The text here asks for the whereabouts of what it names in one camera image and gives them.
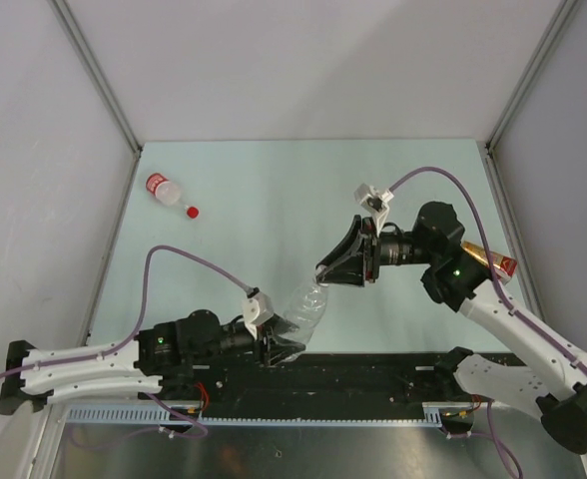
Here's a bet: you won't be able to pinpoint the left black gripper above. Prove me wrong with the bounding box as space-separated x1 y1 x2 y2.
193 314 305 367

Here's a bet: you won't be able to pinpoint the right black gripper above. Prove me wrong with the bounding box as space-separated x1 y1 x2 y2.
315 215 436 287

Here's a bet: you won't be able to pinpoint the clear plastic water bottle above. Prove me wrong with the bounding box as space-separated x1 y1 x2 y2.
282 278 328 346

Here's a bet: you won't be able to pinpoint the red label plastic bottle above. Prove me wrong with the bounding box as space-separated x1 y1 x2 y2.
145 173 200 220

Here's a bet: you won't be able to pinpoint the white bottle cap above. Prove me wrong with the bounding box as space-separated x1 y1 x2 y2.
313 264 328 286

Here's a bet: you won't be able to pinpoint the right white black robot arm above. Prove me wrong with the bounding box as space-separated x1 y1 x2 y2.
316 202 587 455

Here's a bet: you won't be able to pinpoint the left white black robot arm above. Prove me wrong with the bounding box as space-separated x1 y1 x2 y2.
0 309 305 416

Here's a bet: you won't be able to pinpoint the yellow red tea bottle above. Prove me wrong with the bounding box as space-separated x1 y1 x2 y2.
462 241 518 284

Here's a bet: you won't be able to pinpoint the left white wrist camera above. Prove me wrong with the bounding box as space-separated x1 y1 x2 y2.
242 287 275 339

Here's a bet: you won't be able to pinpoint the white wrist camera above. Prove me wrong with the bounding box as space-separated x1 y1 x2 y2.
242 287 275 339
354 184 394 236

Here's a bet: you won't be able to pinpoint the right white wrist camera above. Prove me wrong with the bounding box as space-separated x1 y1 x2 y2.
354 184 394 236

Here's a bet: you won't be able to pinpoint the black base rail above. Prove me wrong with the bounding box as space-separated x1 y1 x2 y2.
76 348 514 420

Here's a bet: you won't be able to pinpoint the grey slotted cable duct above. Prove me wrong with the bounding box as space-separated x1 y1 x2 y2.
65 403 474 428

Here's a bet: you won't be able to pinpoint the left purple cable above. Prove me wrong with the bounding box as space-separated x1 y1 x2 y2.
0 243 258 405

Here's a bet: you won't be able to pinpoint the right aluminium frame post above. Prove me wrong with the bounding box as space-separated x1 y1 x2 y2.
485 0 583 154

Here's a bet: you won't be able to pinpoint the aluminium frame post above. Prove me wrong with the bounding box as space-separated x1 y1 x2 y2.
485 0 583 154
47 0 142 156

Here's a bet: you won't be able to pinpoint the left aluminium frame post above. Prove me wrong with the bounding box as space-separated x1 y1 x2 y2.
47 0 142 156

